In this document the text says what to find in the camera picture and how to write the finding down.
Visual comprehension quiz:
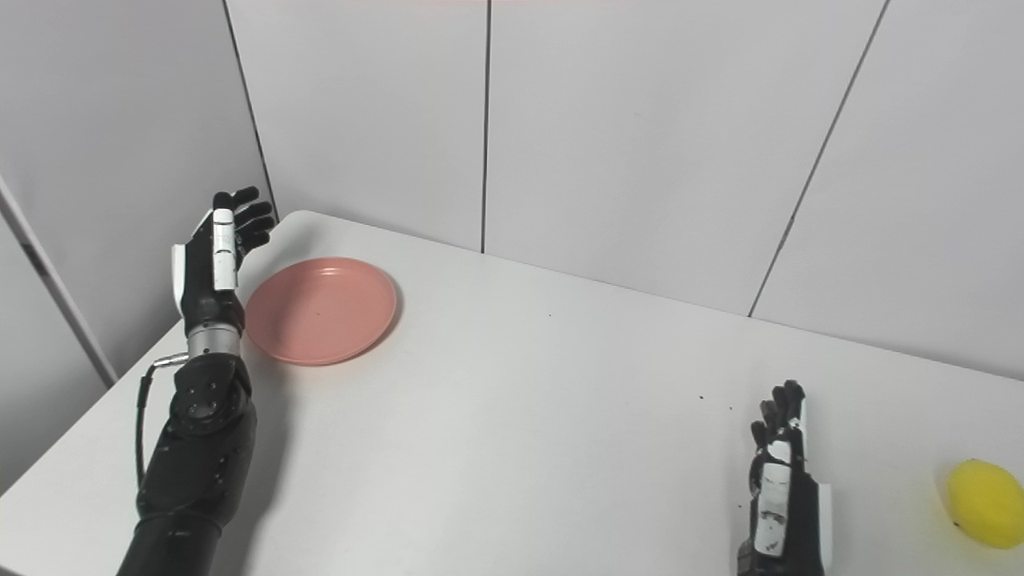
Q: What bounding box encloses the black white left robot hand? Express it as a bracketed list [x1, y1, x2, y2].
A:
[172, 186, 275, 337]

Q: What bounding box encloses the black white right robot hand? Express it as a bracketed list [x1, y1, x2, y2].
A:
[736, 380, 834, 576]

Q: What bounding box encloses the pink round plate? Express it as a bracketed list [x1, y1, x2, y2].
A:
[244, 257, 398, 366]

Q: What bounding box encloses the yellow lemon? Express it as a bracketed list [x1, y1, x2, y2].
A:
[948, 459, 1024, 550]

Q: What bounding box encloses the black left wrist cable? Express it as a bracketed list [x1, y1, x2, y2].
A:
[136, 353, 190, 489]

